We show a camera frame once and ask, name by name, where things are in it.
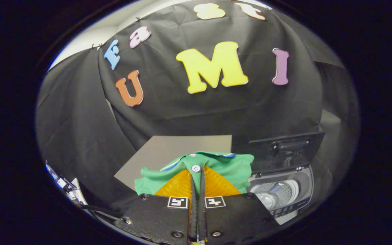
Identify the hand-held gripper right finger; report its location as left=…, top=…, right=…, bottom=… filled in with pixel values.
left=198, top=165, right=282, bottom=244

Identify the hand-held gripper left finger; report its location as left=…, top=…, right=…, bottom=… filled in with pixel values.
left=114, top=168, right=198, bottom=244

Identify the green polo shirt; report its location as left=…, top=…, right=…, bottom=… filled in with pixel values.
left=134, top=151, right=255, bottom=196

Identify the grey top-load washing machine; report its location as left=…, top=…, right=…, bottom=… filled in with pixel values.
left=246, top=165, right=315, bottom=219

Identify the white and blue device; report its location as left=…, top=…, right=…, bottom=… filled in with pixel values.
left=44, top=160, right=88, bottom=207

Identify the black backdrop cloth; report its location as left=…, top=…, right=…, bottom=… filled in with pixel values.
left=35, top=0, right=360, bottom=218

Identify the grey cabinet with dark frame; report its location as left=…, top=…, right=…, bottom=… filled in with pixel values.
left=114, top=135, right=233, bottom=191

